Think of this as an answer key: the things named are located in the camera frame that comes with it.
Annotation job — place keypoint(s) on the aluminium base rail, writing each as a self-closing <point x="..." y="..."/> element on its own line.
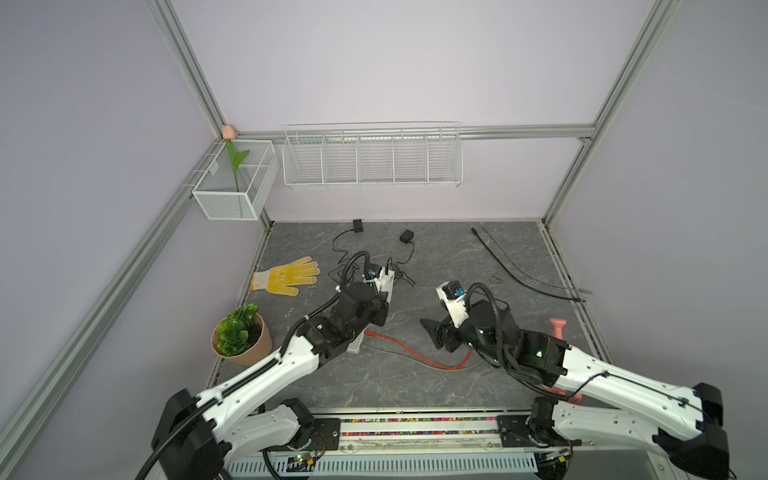
<point x="448" y="445"/>

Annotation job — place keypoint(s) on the potted green plant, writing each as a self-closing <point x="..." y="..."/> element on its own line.
<point x="242" y="337"/>

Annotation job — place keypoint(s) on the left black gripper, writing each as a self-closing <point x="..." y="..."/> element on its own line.
<point x="380" y="310"/>

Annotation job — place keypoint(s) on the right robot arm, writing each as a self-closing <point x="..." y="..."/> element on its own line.
<point x="582" y="398"/>

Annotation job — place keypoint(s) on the small white mesh basket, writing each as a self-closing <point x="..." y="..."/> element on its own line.
<point x="215" y="191"/>

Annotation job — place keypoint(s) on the white network switch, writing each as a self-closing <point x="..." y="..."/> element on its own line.
<point x="355" y="346"/>

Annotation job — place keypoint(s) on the yellow white work glove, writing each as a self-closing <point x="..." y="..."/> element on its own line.
<point x="286" y="279"/>

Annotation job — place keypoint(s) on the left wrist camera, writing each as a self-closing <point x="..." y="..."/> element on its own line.
<point x="382" y="279"/>

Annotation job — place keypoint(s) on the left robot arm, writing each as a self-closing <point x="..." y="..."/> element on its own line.
<point x="264" y="372"/>

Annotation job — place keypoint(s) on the artificial pink tulip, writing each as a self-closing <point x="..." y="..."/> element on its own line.
<point x="236" y="157"/>

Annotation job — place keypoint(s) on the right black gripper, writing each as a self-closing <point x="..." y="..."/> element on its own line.
<point x="440" y="332"/>

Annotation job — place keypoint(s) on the long white wire basket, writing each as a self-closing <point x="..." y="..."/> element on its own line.
<point x="373" y="154"/>

